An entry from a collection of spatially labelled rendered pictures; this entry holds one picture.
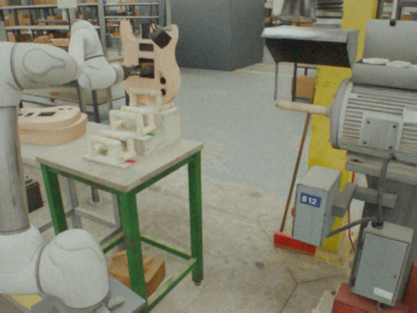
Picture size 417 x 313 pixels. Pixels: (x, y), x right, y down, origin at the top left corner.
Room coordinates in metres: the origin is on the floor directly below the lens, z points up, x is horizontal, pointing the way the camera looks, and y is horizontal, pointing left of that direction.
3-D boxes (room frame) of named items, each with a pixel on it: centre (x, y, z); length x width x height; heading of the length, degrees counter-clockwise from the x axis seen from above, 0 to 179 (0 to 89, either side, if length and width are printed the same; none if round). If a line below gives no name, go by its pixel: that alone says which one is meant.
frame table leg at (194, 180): (1.79, 0.09, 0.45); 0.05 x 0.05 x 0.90; 58
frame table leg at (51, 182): (1.67, 0.82, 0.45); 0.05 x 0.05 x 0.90; 58
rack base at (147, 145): (1.74, 0.38, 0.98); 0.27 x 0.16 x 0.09; 61
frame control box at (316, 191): (0.99, -0.41, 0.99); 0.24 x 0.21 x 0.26; 58
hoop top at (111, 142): (1.57, 0.48, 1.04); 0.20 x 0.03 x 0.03; 60
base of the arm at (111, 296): (0.90, 0.40, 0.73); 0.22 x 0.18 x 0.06; 50
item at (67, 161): (1.73, 0.45, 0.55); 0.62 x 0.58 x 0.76; 58
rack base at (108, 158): (1.61, 0.46, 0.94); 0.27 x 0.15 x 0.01; 61
